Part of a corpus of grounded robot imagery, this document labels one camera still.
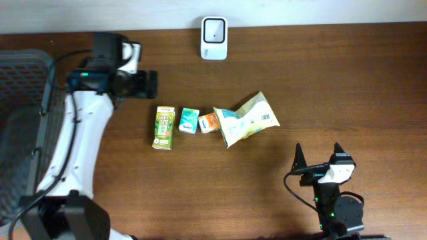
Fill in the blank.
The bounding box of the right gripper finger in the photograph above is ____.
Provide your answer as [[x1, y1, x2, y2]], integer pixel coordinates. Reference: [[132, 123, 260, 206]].
[[332, 142, 345, 163], [290, 143, 308, 174]]

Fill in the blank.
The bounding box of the green tea carton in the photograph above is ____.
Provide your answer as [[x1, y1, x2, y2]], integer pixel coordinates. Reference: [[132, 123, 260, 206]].
[[152, 106, 175, 150]]

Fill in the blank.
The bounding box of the teal tissue pack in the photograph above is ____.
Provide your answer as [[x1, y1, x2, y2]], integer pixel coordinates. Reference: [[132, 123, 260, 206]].
[[179, 107, 199, 134]]

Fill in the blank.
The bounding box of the orange tissue pack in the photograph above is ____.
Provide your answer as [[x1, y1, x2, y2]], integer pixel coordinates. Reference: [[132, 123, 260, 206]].
[[198, 113, 220, 133]]

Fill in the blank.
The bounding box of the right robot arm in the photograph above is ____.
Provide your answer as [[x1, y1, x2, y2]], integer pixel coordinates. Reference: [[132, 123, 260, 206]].
[[284, 143, 364, 239]]

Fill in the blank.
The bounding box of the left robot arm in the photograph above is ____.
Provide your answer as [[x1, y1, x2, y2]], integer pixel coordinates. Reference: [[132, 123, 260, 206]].
[[7, 33, 157, 239]]

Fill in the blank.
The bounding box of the white barcode scanner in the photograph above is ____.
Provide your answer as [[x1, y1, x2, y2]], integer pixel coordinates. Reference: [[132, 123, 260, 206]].
[[200, 16, 228, 61]]

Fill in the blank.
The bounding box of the grey plastic mesh basket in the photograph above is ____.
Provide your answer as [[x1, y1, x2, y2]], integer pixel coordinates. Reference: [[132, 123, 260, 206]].
[[1, 49, 64, 235]]

